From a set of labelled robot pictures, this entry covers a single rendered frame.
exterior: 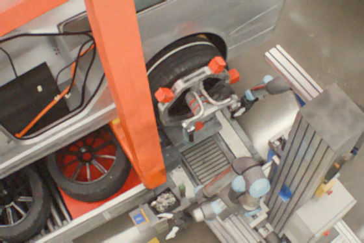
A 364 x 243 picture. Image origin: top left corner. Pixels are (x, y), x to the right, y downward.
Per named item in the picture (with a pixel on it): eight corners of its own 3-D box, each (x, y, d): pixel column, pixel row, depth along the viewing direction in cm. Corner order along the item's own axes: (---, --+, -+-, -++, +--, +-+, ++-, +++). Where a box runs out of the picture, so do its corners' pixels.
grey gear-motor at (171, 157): (159, 132, 425) (155, 113, 394) (184, 172, 408) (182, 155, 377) (140, 142, 422) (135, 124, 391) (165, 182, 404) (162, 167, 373)
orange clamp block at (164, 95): (169, 88, 331) (160, 87, 324) (175, 96, 328) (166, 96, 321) (163, 95, 334) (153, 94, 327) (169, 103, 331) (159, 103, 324)
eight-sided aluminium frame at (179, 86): (223, 95, 383) (226, 55, 334) (228, 102, 380) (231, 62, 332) (161, 128, 371) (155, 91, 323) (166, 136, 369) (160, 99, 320)
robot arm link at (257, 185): (252, 193, 310) (261, 161, 262) (262, 214, 303) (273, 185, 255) (234, 201, 308) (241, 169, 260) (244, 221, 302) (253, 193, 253)
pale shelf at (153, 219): (179, 186, 367) (179, 185, 364) (191, 205, 360) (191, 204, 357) (129, 214, 358) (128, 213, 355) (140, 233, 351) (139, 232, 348)
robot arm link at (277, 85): (279, 97, 296) (249, 104, 343) (292, 88, 299) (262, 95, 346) (270, 81, 295) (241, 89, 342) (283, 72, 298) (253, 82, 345)
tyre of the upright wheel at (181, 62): (199, 84, 405) (223, 27, 353) (215, 106, 395) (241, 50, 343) (127, 108, 374) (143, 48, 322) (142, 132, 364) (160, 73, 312)
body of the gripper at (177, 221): (177, 232, 275) (197, 225, 277) (175, 227, 268) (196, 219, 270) (172, 221, 279) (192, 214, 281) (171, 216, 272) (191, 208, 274)
